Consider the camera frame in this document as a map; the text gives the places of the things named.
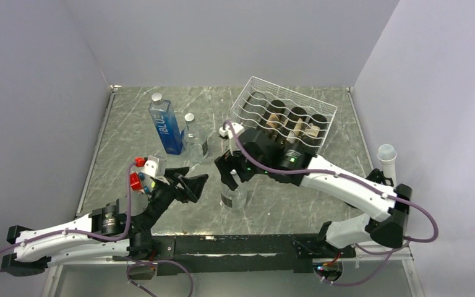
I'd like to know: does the blue water bottle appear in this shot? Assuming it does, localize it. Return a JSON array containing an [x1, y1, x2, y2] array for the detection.
[[148, 93, 182, 155]]

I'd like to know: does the green labelled wine bottle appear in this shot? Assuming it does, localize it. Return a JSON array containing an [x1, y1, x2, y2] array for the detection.
[[301, 114, 328, 155]]

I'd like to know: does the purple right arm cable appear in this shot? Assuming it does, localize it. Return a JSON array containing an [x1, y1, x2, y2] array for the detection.
[[224, 119, 440, 287]]

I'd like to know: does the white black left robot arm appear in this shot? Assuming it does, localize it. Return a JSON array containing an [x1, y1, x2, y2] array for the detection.
[[0, 165, 209, 277]]

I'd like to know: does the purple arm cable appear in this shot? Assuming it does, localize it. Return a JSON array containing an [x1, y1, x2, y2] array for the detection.
[[224, 119, 440, 287], [0, 157, 195, 297]]

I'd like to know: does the white wire wine rack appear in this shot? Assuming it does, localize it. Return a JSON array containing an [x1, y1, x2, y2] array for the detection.
[[230, 76, 338, 154]]

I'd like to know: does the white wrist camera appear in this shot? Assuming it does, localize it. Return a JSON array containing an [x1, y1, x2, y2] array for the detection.
[[141, 156, 166, 183], [218, 122, 245, 155]]

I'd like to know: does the dark olive wine bottle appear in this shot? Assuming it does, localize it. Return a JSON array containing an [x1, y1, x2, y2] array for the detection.
[[259, 100, 286, 137]]

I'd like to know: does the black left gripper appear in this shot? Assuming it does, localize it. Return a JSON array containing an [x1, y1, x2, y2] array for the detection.
[[142, 167, 209, 231]]

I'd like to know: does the black microphone stand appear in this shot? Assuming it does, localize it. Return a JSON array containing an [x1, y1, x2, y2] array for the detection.
[[366, 168, 395, 187]]

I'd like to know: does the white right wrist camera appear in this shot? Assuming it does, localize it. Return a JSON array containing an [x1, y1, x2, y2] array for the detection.
[[218, 122, 245, 155]]

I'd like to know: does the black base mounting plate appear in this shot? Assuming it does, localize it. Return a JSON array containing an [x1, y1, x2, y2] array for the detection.
[[127, 233, 356, 273]]

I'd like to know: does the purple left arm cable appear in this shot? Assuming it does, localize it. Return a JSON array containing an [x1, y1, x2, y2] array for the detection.
[[0, 157, 195, 297]]

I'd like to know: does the clear silver cap bottle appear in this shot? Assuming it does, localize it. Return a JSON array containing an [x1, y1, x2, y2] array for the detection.
[[220, 170, 247, 210]]

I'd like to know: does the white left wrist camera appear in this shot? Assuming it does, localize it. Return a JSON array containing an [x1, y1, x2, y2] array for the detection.
[[141, 156, 166, 183]]

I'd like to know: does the small clear silver-cap bottle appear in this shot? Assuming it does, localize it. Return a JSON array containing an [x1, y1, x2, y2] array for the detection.
[[182, 113, 208, 163]]

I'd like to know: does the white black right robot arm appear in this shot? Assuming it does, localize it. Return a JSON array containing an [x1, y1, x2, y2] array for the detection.
[[215, 123, 412, 257]]

